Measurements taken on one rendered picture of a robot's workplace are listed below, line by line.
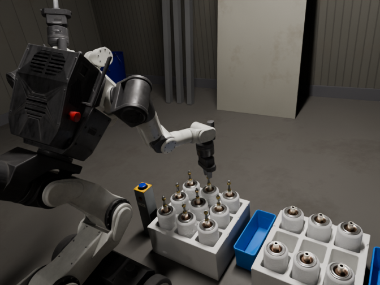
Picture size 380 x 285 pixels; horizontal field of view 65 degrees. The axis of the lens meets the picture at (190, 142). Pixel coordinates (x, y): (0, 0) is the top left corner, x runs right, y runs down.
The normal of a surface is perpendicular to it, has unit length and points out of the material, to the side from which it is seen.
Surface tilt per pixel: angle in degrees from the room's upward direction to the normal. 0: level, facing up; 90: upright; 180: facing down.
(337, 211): 0
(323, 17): 90
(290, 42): 80
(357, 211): 0
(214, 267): 90
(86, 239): 10
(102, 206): 90
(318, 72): 90
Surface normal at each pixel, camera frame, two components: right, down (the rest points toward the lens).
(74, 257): -0.21, -0.79
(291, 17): -0.54, 0.29
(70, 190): 0.84, 0.16
